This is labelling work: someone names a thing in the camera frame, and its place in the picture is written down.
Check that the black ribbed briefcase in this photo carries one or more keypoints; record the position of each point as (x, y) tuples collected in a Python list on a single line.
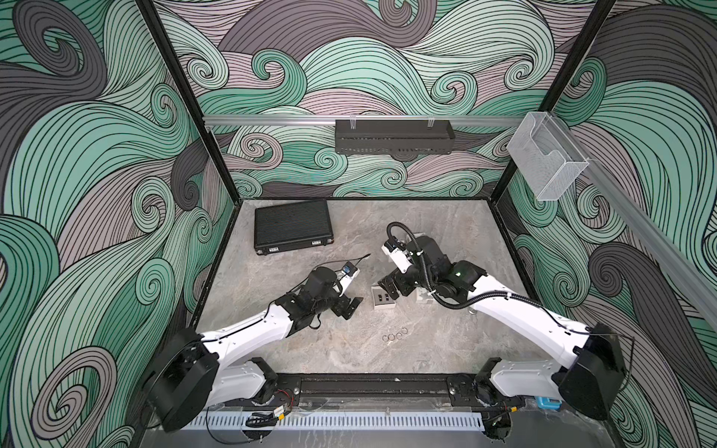
[(293, 226)]

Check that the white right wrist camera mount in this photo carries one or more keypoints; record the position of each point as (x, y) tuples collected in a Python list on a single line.
[(397, 255)]

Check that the clear acrylic wall holder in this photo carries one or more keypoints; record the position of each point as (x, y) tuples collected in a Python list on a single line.
[(547, 155)]

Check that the white gift box bow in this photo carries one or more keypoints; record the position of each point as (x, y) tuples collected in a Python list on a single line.
[(423, 298)]

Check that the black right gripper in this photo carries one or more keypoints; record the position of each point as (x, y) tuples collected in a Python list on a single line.
[(396, 277)]

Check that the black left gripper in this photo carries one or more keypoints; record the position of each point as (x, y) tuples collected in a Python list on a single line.
[(339, 309)]

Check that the white slotted cable duct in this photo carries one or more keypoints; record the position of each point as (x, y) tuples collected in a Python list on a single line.
[(417, 421)]

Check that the black wall tray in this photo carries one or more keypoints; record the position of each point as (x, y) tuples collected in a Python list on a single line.
[(402, 139)]

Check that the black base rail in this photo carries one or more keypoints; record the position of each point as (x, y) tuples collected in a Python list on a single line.
[(381, 389)]

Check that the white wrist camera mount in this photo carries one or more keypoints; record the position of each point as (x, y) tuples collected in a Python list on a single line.
[(397, 255), (346, 276)]

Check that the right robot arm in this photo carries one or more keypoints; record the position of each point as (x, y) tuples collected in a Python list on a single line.
[(586, 368)]

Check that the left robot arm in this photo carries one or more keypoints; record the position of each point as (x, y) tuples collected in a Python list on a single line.
[(196, 371)]

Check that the black corner frame post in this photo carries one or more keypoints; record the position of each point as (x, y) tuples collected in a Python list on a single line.
[(161, 38)]

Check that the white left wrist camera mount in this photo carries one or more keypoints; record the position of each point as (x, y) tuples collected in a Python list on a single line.
[(346, 276)]

